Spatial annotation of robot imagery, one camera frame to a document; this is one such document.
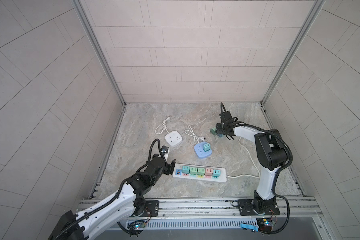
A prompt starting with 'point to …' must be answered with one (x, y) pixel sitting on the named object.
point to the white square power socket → (174, 138)
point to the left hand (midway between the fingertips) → (173, 156)
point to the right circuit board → (265, 224)
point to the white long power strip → (177, 173)
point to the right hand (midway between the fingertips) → (219, 129)
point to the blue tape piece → (249, 226)
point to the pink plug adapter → (208, 172)
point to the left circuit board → (136, 226)
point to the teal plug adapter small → (216, 173)
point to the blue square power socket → (198, 149)
